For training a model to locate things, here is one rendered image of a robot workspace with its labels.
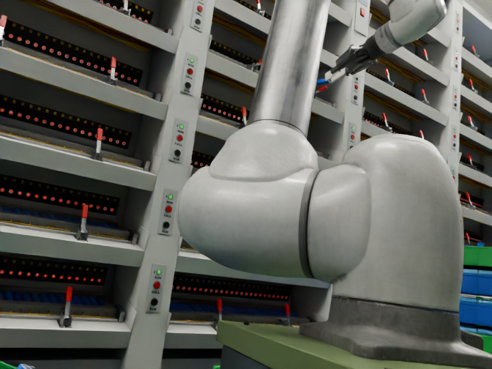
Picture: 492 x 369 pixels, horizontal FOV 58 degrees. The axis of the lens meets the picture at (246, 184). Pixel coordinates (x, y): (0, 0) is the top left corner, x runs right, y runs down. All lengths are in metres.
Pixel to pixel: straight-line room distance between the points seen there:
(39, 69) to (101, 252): 0.46
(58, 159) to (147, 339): 0.50
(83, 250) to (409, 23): 1.11
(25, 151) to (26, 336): 0.41
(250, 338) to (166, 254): 0.67
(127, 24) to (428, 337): 1.06
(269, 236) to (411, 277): 0.18
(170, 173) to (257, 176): 0.65
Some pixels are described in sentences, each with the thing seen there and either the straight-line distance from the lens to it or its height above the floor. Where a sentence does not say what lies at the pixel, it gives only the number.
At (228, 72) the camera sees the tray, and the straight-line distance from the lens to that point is 1.42.
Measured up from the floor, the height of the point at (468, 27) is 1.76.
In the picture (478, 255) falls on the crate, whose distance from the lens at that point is 1.44.
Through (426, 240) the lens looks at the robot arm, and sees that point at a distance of 0.55.
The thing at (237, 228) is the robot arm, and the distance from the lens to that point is 0.60.
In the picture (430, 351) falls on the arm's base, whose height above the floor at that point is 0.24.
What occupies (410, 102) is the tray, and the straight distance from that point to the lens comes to 2.09.
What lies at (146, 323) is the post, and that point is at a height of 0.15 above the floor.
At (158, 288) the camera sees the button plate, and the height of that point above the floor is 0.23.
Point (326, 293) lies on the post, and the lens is 1.62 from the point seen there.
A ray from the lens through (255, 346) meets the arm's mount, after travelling 0.57.
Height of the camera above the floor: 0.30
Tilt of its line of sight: 11 degrees up
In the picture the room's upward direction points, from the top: 7 degrees clockwise
